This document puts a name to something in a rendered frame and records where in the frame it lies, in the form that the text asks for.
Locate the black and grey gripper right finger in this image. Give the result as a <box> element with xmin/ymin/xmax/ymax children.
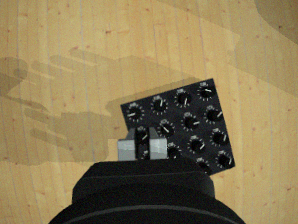
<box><xmin>147</xmin><ymin>127</ymin><xmax>167</xmax><ymax>159</ymax></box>

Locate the black knob box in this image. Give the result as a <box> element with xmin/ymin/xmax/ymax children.
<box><xmin>120</xmin><ymin>78</ymin><xmax>236</xmax><ymax>176</ymax></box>

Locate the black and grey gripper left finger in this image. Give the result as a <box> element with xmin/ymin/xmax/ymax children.
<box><xmin>117</xmin><ymin>128</ymin><xmax>139</xmax><ymax>161</ymax></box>

